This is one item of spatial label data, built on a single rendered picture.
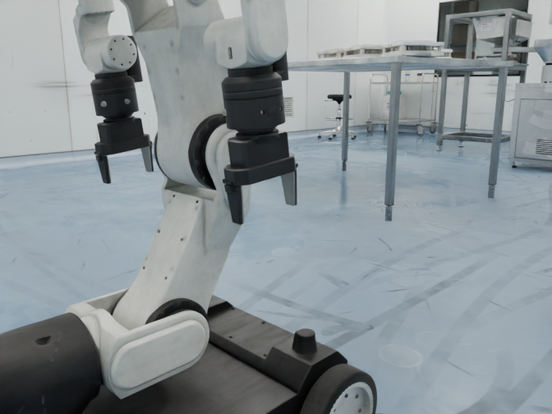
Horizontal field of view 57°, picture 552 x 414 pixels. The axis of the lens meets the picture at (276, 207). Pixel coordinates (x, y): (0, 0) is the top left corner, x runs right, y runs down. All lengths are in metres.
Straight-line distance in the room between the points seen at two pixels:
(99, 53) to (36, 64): 4.34
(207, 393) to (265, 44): 0.64
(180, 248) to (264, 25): 0.44
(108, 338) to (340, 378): 0.43
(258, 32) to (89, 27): 0.54
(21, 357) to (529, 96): 4.72
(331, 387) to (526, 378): 0.66
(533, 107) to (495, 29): 1.34
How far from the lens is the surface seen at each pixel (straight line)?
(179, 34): 0.89
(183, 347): 0.95
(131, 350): 0.89
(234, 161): 0.76
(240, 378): 1.06
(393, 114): 2.80
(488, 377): 1.49
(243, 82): 0.72
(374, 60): 2.88
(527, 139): 5.12
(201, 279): 0.99
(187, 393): 1.03
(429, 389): 1.39
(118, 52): 1.08
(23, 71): 5.38
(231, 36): 0.74
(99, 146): 1.11
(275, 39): 0.72
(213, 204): 0.93
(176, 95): 0.93
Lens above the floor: 0.73
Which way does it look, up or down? 13 degrees down
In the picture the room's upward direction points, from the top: straight up
